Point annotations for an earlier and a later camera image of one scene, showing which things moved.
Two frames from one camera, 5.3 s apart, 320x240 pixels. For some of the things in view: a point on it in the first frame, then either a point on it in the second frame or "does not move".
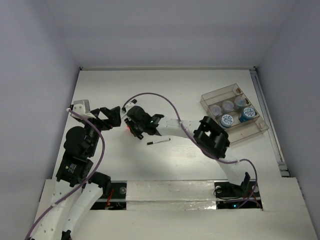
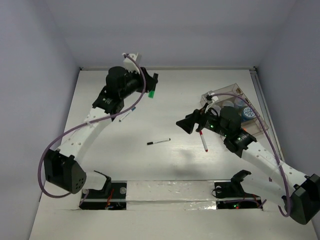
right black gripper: (131, 121) to (198, 116)
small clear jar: (227, 106) does not move
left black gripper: (114, 119) to (150, 81)
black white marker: (158, 141) does not move
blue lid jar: (247, 114) does not move
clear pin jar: (239, 103) does not move
